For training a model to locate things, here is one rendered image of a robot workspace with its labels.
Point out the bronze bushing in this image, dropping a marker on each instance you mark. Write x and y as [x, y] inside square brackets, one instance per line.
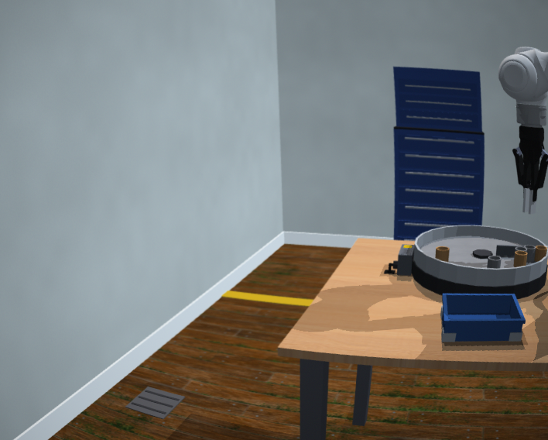
[540, 253]
[442, 253]
[520, 260]

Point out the blue crate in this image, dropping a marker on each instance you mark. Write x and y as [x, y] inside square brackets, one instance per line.
[474, 306]

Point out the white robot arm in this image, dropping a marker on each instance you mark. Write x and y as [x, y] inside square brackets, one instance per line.
[524, 77]

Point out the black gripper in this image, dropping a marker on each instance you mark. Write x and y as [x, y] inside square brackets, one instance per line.
[533, 173]

